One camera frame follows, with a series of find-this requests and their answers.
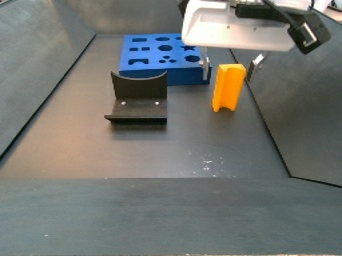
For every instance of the yellow arch block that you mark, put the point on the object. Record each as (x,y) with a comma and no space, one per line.
(231,79)

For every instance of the blue foam shape board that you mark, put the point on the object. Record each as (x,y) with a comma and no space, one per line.
(150,54)

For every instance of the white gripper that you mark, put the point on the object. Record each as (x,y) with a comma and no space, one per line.
(213,26)

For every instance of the black curved fixture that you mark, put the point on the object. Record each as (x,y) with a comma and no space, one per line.
(141,99)

